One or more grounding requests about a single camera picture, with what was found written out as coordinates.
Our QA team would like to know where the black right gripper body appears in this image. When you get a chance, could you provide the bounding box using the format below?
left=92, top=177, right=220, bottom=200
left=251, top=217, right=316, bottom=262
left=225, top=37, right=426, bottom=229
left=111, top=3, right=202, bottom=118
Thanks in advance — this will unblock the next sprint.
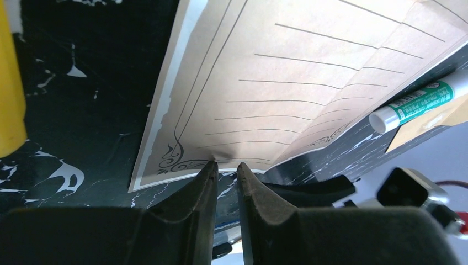
left=266, top=167, right=467, bottom=240

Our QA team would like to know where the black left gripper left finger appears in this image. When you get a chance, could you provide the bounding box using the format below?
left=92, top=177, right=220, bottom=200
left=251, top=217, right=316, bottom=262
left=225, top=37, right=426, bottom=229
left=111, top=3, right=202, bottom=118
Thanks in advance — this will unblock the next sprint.
left=1, top=161, right=218, bottom=264

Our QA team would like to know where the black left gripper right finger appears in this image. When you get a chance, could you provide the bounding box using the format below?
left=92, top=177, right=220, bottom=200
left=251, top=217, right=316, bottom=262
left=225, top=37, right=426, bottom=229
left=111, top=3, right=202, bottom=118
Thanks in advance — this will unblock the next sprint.
left=237, top=163, right=459, bottom=264

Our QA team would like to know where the orange paper envelope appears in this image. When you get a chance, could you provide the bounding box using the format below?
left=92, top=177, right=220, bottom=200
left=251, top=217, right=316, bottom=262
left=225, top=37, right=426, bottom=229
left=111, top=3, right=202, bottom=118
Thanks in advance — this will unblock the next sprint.
left=386, top=95, right=467, bottom=153

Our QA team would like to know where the green white glue stick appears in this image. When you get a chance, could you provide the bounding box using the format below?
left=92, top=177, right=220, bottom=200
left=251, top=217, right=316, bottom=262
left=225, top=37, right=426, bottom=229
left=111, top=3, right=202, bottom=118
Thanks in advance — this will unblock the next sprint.
left=369, top=69, right=467, bottom=134

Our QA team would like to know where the beige lined letter paper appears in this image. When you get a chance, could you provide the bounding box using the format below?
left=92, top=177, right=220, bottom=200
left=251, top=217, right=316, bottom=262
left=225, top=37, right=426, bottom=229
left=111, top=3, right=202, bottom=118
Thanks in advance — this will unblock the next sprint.
left=129, top=1, right=467, bottom=192

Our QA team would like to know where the yellow marker pen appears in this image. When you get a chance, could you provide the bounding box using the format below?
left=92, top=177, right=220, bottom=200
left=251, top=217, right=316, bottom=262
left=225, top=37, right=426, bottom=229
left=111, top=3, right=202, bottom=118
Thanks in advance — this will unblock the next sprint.
left=1, top=1, right=27, bottom=158

